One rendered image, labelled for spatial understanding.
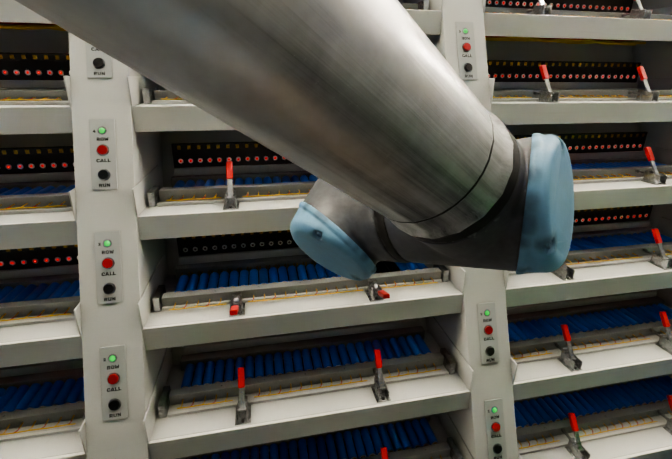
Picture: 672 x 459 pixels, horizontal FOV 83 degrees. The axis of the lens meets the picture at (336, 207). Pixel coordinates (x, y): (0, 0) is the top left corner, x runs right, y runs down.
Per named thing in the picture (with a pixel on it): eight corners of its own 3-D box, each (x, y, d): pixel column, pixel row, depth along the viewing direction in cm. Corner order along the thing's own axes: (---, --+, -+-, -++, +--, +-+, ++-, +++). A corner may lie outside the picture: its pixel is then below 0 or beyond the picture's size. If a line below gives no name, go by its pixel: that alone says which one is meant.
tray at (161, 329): (461, 313, 79) (466, 272, 76) (145, 350, 68) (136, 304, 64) (421, 267, 98) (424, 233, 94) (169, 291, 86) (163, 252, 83)
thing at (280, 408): (468, 408, 78) (476, 353, 74) (151, 463, 67) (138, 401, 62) (426, 344, 97) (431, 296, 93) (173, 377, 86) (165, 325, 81)
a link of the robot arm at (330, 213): (349, 229, 28) (409, 117, 34) (261, 228, 36) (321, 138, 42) (409, 296, 33) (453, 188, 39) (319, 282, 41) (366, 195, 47)
